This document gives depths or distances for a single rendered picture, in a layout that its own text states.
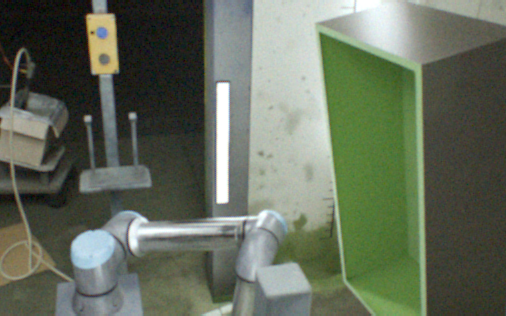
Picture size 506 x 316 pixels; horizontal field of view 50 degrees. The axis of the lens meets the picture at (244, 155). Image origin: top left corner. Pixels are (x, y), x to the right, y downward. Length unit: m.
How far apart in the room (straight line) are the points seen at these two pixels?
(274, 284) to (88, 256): 1.43
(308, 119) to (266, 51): 0.42
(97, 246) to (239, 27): 1.13
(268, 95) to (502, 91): 1.20
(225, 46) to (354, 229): 0.99
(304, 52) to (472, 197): 1.13
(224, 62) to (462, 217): 1.24
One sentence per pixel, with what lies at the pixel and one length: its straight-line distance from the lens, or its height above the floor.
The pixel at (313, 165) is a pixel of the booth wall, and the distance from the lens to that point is 2.82.
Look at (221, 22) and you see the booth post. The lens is 2.45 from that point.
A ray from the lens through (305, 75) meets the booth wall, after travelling 2.63.
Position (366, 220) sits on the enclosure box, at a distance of 2.46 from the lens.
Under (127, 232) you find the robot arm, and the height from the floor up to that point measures 0.89.
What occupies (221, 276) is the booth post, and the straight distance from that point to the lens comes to 3.01.
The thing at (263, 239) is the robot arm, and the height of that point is 1.03.
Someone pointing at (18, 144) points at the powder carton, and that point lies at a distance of 4.01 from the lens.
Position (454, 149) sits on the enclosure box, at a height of 1.37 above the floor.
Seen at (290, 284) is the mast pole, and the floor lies 1.64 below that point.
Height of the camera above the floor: 1.99
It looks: 24 degrees down
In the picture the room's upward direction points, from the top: 1 degrees clockwise
